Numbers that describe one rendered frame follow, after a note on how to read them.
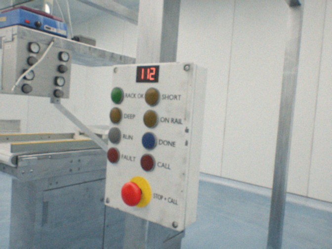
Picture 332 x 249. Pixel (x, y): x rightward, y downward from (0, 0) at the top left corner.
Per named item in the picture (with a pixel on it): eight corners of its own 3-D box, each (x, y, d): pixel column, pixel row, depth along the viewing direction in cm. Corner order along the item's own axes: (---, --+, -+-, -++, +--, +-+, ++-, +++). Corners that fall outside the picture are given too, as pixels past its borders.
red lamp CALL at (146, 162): (151, 173, 46) (152, 155, 46) (138, 169, 48) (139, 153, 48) (154, 172, 47) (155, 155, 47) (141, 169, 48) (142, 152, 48)
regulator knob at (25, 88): (24, 93, 97) (24, 79, 97) (20, 93, 99) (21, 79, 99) (33, 94, 100) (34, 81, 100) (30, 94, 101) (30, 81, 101)
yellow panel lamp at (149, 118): (154, 128, 46) (155, 110, 46) (141, 126, 47) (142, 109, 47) (157, 128, 46) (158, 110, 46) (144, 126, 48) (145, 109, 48)
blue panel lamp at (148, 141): (152, 150, 46) (154, 133, 46) (140, 148, 47) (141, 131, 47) (156, 150, 47) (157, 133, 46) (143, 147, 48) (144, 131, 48)
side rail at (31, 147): (12, 153, 101) (12, 144, 101) (10, 152, 102) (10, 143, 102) (197, 138, 209) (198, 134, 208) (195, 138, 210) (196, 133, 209)
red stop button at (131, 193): (135, 210, 45) (137, 185, 45) (117, 204, 47) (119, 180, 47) (153, 204, 49) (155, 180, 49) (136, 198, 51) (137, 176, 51)
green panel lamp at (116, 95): (119, 103, 50) (120, 87, 50) (108, 102, 52) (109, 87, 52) (123, 103, 51) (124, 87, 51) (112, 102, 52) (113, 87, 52)
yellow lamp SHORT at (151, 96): (156, 105, 45) (157, 88, 45) (143, 104, 47) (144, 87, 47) (159, 105, 46) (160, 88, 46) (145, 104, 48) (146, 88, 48)
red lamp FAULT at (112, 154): (115, 164, 51) (116, 148, 51) (105, 161, 52) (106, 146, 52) (119, 163, 51) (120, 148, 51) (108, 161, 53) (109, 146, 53)
